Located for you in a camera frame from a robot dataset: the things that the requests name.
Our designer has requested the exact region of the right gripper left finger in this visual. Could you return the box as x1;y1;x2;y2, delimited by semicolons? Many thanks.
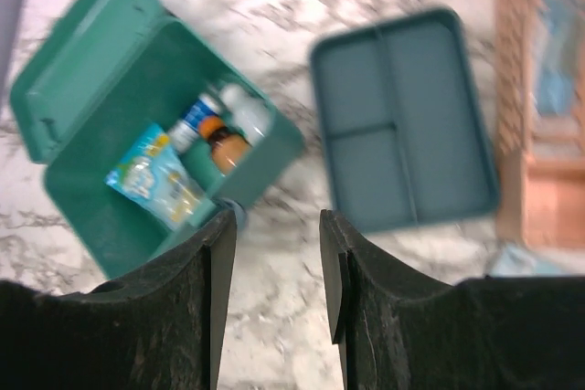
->
1;211;237;389

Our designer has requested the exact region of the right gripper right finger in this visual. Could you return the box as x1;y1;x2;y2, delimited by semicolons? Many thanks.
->
319;210;584;389

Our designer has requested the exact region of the blue face mask packet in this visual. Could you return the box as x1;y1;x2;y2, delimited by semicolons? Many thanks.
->
485;244;584;278

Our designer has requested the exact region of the blue cotton swab packet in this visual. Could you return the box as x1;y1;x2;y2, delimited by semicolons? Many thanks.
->
104;123;204;230

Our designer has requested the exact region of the dark blue divided tray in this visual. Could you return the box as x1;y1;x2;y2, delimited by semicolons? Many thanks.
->
310;7;500;234

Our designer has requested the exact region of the brown bottle orange cap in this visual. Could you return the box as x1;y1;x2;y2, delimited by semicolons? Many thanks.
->
197;116;250;174

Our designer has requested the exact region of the white bottle blue cap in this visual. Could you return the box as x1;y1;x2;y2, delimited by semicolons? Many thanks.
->
167;93;222;154

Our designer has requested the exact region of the small white grey-cap bottle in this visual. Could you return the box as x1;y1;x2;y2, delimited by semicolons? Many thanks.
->
219;83;271;145

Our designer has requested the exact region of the teal medicine kit box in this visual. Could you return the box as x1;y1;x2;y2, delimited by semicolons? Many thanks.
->
10;0;303;278

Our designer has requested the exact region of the peach file organizer rack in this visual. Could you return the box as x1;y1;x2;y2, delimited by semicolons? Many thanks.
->
495;0;584;248

